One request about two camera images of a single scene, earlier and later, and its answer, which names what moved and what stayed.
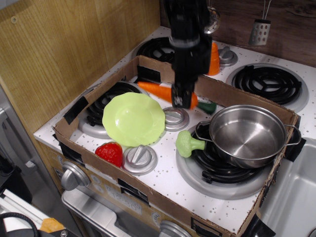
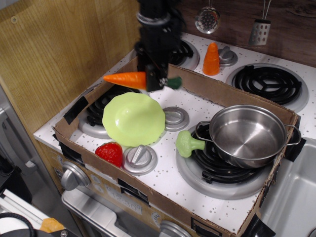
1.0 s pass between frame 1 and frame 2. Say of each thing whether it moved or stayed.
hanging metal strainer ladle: stayed
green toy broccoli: stayed
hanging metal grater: stayed
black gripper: moved
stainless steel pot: stayed
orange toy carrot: moved
